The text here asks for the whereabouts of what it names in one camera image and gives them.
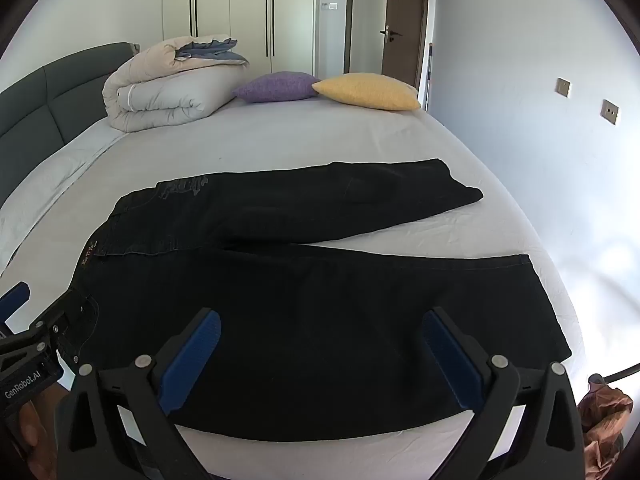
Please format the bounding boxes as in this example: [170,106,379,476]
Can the person's left hand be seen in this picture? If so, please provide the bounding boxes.
[15,385,73,463]

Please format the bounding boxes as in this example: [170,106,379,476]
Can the crumpled brown bag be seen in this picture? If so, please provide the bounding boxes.
[577,372,635,471]

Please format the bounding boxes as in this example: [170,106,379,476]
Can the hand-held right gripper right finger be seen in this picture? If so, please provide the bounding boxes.
[421,306,586,480]

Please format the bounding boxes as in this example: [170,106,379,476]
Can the folded blue cloth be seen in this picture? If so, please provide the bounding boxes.
[175,37,249,64]

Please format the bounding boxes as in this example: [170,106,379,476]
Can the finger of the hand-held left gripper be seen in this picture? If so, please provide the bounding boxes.
[0,282,31,325]
[27,294,77,348]

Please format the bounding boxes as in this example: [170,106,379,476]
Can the folded beige duvet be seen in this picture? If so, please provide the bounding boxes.
[101,35,251,133]

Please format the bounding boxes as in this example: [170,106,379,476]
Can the brown door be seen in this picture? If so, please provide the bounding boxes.
[381,0,431,89]

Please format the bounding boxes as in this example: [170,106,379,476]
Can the yellow pillow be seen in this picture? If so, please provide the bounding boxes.
[311,73,422,111]

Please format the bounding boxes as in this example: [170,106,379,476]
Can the purple pillow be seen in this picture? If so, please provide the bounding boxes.
[232,71,321,104]

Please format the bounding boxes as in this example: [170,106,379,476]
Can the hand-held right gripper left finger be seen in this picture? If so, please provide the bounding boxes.
[54,307,223,480]

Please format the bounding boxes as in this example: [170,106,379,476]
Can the thin leaning pole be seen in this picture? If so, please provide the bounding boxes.
[424,42,434,111]

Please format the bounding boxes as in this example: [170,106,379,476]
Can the white wardrobe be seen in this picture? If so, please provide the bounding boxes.
[161,0,319,79]

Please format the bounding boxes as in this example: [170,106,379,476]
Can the dark cable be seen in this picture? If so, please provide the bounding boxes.
[599,361,640,384]

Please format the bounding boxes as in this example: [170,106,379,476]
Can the black pants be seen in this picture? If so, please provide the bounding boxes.
[59,158,572,443]

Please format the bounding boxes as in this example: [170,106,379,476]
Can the dark door frame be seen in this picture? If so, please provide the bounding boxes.
[343,0,357,75]

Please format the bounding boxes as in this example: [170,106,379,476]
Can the grey padded headboard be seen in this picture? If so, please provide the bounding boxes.
[0,42,142,171]

